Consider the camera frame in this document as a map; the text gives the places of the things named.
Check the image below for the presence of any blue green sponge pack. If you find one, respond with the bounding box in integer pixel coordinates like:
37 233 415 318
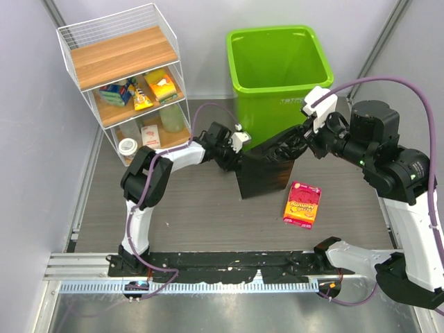
99 84 132 107

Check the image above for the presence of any black trash bag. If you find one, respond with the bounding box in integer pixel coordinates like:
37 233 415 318
235 125 307 199

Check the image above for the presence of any yellow snack bag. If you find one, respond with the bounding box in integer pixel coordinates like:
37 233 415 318
128 78 153 111

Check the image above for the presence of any pink orange sponge package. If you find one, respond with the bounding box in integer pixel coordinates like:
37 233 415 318
283 182 322 230

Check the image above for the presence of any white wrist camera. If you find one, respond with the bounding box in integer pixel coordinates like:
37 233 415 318
301 85 338 134
230 123 251 153

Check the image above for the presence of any grey slotted cable duct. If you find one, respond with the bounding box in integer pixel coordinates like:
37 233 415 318
59 278 319 294

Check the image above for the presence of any green plastic trash bin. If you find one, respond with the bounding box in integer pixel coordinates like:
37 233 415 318
226 25 334 149

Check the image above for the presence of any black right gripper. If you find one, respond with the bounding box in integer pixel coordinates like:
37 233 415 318
297 108 373 169

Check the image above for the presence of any white red small box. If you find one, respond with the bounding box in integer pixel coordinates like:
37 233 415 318
141 125 161 150

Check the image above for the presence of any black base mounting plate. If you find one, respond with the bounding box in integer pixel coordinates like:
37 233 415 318
106 250 353 284

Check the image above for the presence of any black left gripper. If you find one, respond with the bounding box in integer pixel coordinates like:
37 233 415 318
214 139 244 172

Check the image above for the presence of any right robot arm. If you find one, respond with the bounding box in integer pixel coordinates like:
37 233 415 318
301 101 443 310

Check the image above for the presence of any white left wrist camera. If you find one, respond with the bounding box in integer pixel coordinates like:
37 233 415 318
230 123 251 153

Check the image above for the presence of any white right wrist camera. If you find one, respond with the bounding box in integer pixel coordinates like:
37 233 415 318
301 85 338 134

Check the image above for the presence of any aluminium frame rail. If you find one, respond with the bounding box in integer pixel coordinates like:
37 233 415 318
44 253 109 280

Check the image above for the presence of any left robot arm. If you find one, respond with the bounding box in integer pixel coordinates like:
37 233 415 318
110 122 251 276

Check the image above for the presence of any white wire shelf rack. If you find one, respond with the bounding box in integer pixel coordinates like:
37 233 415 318
57 3 191 166

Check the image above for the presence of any yellow orange sponge pack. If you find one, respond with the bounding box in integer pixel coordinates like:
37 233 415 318
144 68 177 103

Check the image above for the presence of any translucent green bottle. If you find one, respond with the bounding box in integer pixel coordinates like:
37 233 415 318
160 104 185 133

